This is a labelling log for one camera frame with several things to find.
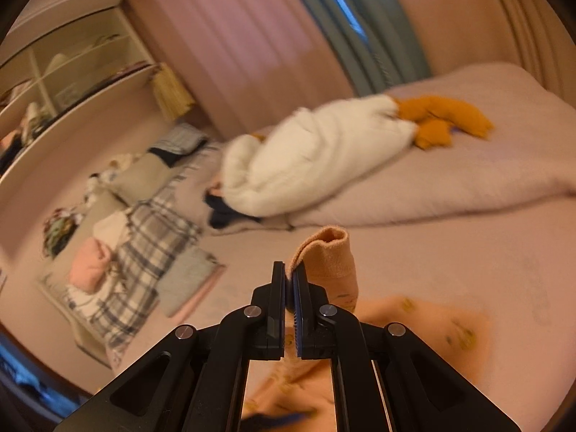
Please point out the pink curtain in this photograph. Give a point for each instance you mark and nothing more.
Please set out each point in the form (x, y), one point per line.
(234, 45)

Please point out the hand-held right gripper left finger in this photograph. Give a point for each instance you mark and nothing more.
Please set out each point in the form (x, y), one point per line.
(279, 310)

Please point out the teal curtain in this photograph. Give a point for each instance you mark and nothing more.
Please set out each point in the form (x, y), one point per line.
(360, 31)

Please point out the peach printed child's garment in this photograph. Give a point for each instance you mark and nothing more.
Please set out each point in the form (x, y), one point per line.
(333, 270)

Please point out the navy cloth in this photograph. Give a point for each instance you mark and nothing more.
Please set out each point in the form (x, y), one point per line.
(220, 218)

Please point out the white folded cloth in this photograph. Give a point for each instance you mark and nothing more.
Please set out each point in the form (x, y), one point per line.
(112, 231)

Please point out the grey folded towel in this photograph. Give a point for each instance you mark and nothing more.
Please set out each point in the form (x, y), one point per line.
(184, 279)

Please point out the black and white plush toy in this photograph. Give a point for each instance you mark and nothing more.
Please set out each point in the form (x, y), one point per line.
(95, 184)

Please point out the pile of clothes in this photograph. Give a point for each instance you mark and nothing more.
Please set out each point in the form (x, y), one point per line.
(22, 135)

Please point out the floral patterned cloth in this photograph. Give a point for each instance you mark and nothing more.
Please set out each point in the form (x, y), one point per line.
(63, 231)

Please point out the curved pink headboard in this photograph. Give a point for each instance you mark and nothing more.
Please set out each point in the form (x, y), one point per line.
(67, 162)

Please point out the round bed with pink sheet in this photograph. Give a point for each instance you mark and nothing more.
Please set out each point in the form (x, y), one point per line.
(450, 270)

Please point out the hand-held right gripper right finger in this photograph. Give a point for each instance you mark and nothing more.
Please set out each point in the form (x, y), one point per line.
(297, 315)

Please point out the grey pillow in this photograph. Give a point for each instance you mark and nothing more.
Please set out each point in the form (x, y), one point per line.
(139, 175)

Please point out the lilac duvet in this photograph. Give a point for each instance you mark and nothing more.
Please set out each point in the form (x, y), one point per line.
(495, 175)

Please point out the white shelf unit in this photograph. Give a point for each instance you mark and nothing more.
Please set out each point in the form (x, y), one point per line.
(76, 58)

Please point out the small cream plush toy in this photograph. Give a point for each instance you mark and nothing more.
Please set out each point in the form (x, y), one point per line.
(121, 161)

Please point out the white goose plush toy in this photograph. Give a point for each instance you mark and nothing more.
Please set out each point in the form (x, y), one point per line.
(315, 153)

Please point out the straw fringed hanging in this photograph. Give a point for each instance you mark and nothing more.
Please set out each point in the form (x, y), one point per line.
(173, 92)

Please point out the grey plaid blanket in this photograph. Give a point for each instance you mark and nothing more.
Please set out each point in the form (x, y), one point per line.
(144, 252)

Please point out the pink folded sweater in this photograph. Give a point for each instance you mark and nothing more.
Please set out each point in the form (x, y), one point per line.
(90, 263)

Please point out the striped pillow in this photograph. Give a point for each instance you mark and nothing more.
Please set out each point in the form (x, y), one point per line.
(180, 140)

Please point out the pink folded cloth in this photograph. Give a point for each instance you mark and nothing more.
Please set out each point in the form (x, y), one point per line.
(215, 279)

